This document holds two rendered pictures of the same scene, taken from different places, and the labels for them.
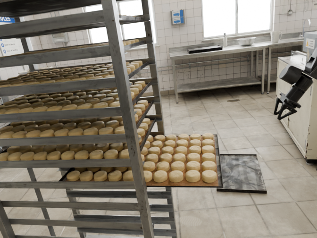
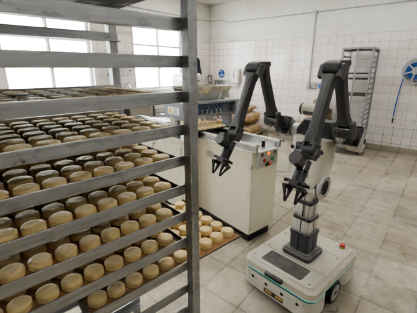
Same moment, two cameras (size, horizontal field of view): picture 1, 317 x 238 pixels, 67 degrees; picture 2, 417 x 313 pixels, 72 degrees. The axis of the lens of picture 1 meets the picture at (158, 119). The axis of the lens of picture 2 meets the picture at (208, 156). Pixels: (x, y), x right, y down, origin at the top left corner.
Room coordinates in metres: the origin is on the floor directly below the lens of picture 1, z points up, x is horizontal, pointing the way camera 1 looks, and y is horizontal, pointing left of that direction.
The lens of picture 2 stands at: (0.18, 0.70, 1.48)
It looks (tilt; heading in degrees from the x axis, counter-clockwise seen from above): 17 degrees down; 306
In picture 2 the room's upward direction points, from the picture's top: straight up
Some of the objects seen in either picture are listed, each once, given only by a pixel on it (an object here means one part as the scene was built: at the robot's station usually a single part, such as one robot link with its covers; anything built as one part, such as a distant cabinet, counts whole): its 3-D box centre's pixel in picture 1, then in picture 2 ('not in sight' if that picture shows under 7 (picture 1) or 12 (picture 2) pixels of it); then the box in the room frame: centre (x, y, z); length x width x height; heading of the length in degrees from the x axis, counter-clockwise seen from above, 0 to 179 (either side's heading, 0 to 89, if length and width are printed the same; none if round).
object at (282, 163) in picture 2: not in sight; (280, 163); (1.73, -3.39, 0.08); 0.30 x 0.22 x 0.16; 112
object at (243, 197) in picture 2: not in sight; (235, 181); (1.48, -1.55, 0.45); 0.70 x 0.34 x 0.90; 165
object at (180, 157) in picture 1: (179, 158); (184, 230); (0.85, -0.06, 0.87); 0.05 x 0.05 x 0.02
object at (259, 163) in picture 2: not in sight; (267, 157); (1.13, -1.46, 0.77); 0.24 x 0.04 x 0.14; 75
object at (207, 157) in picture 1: (208, 157); (206, 220); (0.82, -0.17, 0.87); 0.05 x 0.05 x 0.02
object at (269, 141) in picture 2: not in sight; (206, 125); (2.03, -1.85, 0.87); 2.01 x 0.03 x 0.07; 165
